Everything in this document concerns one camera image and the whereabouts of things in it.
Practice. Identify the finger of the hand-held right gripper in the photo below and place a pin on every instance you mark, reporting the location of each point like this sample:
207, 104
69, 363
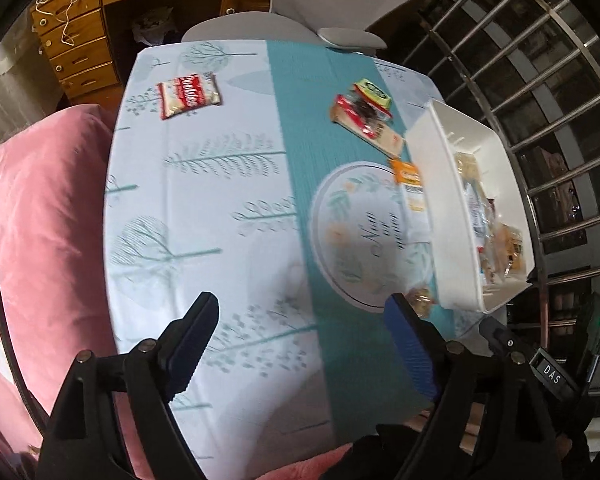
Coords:
492, 331

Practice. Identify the metal railing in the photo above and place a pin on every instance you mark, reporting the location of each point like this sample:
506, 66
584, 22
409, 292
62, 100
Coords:
555, 85

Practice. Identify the yellow green packet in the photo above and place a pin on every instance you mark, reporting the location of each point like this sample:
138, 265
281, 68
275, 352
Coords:
372, 91

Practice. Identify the beige packet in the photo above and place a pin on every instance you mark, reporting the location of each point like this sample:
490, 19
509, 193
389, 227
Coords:
387, 139

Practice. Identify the pile of mixed packets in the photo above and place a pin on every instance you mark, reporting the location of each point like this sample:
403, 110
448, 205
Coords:
490, 225

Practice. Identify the crumpled plastic bag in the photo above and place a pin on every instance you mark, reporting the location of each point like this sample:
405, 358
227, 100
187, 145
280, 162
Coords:
152, 25

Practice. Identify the beige lace cloth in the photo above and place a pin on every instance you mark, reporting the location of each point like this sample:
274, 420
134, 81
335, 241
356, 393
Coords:
10, 80

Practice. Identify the orange white packet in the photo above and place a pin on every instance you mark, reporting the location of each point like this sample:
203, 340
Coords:
410, 185

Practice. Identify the wooden desk with drawers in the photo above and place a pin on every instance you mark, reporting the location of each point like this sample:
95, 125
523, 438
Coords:
85, 35

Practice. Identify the white plastic bin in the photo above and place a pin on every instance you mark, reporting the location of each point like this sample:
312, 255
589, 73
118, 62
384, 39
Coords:
445, 210

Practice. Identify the tree print tablecloth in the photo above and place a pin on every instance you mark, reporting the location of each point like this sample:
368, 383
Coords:
205, 210

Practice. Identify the small brown cracker packet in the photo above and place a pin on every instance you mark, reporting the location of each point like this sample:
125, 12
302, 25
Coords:
422, 302

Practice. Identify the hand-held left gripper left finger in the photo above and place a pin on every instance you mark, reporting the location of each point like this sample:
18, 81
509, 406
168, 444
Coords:
190, 350

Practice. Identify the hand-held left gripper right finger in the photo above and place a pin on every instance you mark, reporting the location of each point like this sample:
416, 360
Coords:
412, 355

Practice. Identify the orange red packet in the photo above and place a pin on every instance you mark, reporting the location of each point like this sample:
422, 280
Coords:
347, 110

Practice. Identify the red white packet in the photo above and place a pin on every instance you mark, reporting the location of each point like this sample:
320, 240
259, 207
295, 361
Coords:
190, 95

